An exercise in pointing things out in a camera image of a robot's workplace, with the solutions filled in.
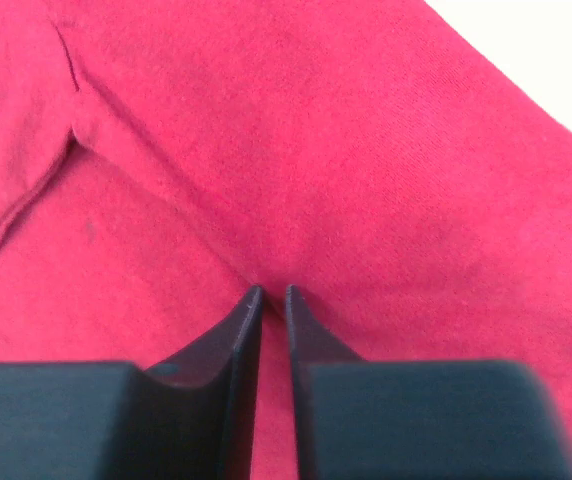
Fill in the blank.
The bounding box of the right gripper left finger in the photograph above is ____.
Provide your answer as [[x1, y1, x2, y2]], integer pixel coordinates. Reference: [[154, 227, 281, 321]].
[[0, 286, 263, 479]]

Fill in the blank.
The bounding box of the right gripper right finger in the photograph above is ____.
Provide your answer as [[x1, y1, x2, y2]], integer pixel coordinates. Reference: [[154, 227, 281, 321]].
[[285, 286, 572, 479]]

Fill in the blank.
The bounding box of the red t shirt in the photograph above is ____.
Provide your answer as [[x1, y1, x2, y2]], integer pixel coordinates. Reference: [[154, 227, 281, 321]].
[[0, 1, 572, 479]]

